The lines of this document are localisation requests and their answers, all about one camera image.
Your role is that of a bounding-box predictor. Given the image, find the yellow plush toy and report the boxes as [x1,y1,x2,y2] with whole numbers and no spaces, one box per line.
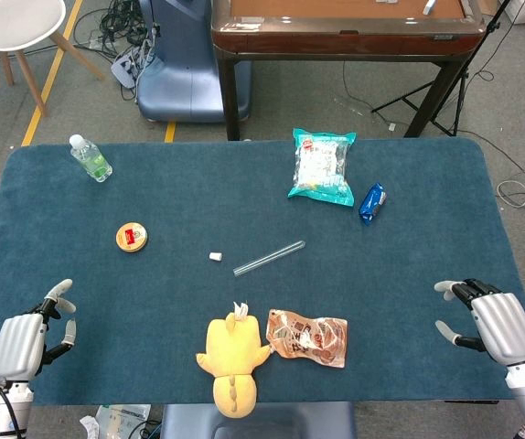
[195,300,273,420]

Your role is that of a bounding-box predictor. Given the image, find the white chair with wooden legs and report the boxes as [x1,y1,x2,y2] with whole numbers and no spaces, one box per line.
[0,0,107,118]

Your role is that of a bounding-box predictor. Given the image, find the transparent glass test tube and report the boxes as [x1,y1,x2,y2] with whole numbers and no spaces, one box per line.
[232,240,307,279]

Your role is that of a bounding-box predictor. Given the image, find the black floor cable bundle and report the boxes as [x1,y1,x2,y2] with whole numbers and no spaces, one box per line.
[72,0,158,60]

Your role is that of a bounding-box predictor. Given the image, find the white floor cable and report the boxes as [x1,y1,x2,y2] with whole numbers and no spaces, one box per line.
[495,180,525,209]

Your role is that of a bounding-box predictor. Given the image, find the brown peanut snack bag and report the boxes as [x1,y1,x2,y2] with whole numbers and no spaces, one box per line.
[265,308,348,369]

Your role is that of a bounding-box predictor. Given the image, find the round orange tin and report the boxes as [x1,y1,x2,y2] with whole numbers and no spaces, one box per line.
[115,221,149,255]

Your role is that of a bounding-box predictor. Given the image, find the clear plastic bag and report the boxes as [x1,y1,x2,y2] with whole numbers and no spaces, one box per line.
[92,404,152,439]

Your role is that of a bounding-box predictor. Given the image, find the teal snack bag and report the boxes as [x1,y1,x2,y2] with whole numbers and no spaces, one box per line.
[287,127,358,209]

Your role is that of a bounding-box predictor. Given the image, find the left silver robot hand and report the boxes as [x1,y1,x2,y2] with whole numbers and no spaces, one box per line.
[0,278,79,383]

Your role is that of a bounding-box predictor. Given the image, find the brown mahjong table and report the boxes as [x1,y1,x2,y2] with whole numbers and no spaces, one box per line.
[210,0,488,141]

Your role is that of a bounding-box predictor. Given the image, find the blue cookie packet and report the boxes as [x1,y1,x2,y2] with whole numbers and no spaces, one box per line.
[358,182,388,227]

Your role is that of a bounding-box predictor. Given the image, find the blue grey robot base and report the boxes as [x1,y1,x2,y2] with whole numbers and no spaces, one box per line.
[136,0,252,123]

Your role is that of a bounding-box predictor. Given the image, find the dark blue table mat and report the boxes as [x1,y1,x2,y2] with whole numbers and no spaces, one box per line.
[0,139,525,408]

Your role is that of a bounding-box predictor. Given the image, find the grey power strip with plugs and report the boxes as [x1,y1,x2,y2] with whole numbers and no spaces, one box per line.
[110,48,154,91]

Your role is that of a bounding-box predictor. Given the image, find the clear bottle with green label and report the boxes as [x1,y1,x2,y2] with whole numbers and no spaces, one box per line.
[69,134,113,183]

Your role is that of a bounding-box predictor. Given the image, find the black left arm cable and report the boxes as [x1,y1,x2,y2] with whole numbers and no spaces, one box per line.
[0,381,24,435]

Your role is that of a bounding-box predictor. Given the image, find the black tripod stand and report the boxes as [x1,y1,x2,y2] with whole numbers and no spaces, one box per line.
[370,0,525,138]

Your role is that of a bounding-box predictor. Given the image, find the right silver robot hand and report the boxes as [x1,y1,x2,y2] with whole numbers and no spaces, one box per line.
[434,277,525,367]

